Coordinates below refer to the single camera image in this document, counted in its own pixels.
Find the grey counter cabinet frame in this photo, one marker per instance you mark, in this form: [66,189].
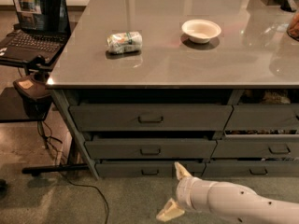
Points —
[66,98]

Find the grey drawer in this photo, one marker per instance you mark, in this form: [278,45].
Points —
[123,168]
[155,117]
[233,146]
[264,117]
[251,168]
[149,148]

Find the brown object counter edge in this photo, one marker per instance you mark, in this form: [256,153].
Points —
[293,28]

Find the black laptop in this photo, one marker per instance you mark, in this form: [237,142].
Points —
[43,33]

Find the wrapped food package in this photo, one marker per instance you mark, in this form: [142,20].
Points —
[124,42]

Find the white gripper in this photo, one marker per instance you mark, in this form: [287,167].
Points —
[184,191]

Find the black laptop stand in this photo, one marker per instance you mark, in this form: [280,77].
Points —
[27,100]

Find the white paper bowl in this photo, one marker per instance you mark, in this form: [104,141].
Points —
[201,31]

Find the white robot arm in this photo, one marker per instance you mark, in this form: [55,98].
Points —
[236,203]

